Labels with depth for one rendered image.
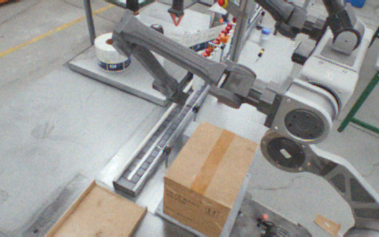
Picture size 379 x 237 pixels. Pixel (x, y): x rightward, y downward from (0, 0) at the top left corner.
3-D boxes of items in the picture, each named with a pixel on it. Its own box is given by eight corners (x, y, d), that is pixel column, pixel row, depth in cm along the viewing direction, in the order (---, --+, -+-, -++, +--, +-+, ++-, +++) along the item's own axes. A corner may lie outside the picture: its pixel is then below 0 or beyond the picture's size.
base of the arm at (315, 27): (316, 50, 103) (330, 19, 94) (296, 42, 105) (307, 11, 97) (322, 41, 108) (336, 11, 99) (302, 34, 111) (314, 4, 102)
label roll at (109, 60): (124, 75, 165) (122, 53, 154) (92, 68, 166) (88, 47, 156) (136, 57, 178) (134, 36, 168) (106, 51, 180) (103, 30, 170)
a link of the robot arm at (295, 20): (305, 30, 101) (311, 16, 101) (279, 21, 104) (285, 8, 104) (303, 39, 110) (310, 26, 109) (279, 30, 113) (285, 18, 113)
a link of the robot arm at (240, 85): (251, 99, 70) (261, 81, 71) (215, 83, 73) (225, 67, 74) (251, 111, 78) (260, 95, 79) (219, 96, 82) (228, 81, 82)
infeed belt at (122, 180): (238, 29, 225) (239, 24, 222) (247, 32, 223) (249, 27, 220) (115, 187, 118) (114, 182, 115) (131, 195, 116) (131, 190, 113)
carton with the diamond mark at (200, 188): (195, 160, 130) (201, 119, 111) (242, 182, 124) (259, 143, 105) (162, 213, 111) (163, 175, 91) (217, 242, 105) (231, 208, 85)
